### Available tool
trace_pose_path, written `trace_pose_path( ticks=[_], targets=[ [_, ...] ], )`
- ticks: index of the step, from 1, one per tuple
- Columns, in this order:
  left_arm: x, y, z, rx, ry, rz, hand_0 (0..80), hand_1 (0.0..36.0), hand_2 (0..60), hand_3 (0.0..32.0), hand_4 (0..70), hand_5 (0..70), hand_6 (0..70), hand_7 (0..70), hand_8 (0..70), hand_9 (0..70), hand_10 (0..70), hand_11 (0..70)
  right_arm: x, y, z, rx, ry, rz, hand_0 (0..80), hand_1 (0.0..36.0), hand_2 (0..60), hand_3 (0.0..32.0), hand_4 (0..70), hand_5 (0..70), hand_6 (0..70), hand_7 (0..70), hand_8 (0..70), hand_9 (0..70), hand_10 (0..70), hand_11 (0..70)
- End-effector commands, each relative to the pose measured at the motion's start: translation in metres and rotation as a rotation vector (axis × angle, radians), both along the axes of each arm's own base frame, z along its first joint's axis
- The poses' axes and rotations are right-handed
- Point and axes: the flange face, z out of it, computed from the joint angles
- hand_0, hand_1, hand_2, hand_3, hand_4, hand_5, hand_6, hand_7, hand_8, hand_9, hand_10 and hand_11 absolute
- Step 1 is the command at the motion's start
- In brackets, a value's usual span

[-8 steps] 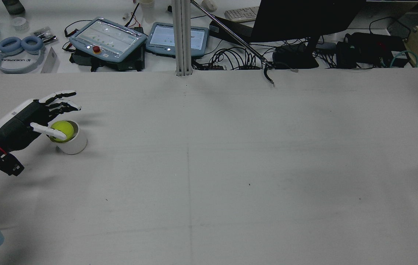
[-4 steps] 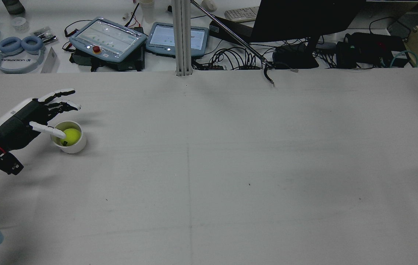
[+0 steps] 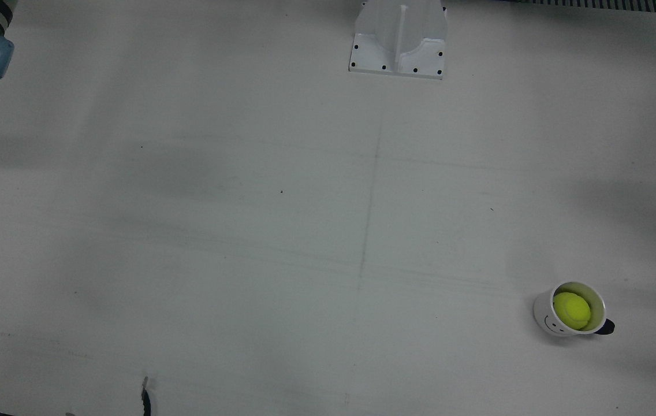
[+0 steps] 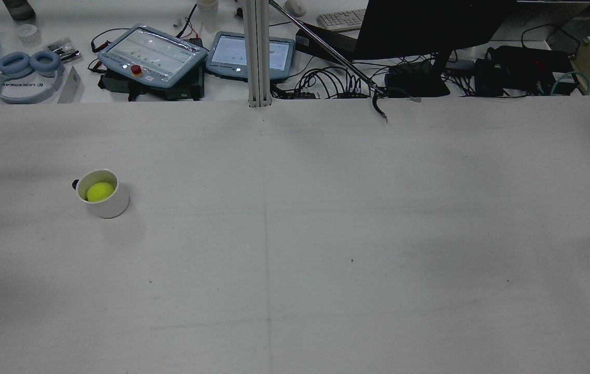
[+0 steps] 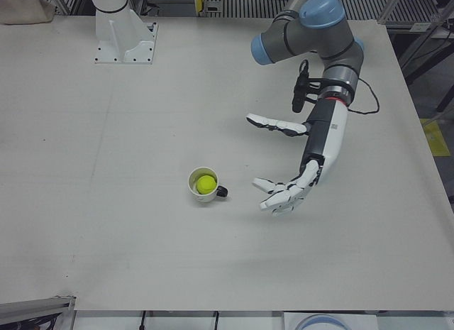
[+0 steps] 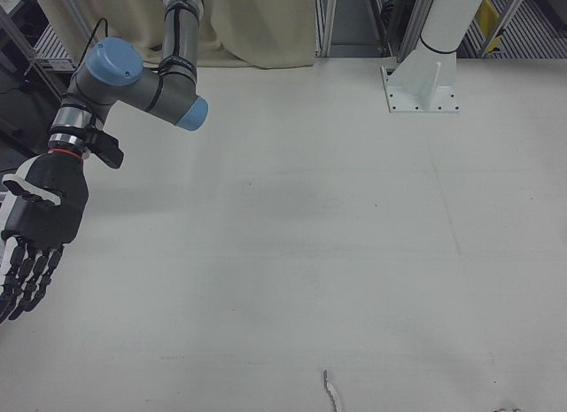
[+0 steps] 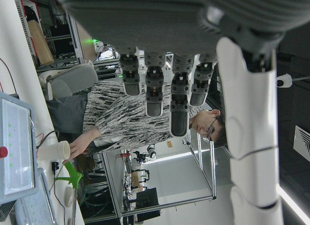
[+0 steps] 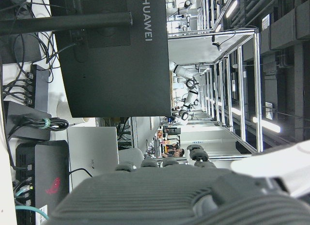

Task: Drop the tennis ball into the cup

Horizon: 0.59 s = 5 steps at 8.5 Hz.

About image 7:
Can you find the ceiling light strip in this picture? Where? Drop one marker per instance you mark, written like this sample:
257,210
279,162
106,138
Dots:
294,205

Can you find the black monitor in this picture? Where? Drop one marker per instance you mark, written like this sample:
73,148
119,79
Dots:
149,200

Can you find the person's bare forearm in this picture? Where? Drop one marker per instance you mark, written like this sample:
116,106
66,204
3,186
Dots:
90,136

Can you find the white paper cup stack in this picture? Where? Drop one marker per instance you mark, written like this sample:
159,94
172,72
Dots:
52,150

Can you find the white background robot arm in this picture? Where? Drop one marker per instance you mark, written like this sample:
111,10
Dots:
152,153

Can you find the thin metal rod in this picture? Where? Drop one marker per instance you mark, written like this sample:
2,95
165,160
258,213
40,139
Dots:
74,205

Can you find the grey and white robot hand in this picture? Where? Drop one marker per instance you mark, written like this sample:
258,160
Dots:
145,21

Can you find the aluminium profile frame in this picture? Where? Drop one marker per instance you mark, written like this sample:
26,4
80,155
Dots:
213,174

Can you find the person in black-white sweater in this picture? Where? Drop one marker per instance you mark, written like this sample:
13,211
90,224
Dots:
121,118

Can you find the small brown cardboard box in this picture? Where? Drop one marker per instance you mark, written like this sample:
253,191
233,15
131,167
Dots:
135,179

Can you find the white security camera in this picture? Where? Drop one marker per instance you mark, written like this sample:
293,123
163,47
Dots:
284,81

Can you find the small black switch box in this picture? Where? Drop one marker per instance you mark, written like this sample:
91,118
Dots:
55,165

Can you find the brown cardboard sheet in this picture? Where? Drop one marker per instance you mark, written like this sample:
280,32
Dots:
40,43

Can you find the grey office chair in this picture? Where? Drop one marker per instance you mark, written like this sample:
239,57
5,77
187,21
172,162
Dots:
72,79

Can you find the green plastic clamp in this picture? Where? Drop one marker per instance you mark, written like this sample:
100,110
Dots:
71,174

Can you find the person's bare hand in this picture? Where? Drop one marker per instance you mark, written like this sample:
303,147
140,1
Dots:
78,147

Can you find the red and white rack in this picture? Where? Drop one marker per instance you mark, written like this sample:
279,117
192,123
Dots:
21,14

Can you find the white ceiling air vent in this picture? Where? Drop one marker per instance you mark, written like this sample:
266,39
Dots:
302,141

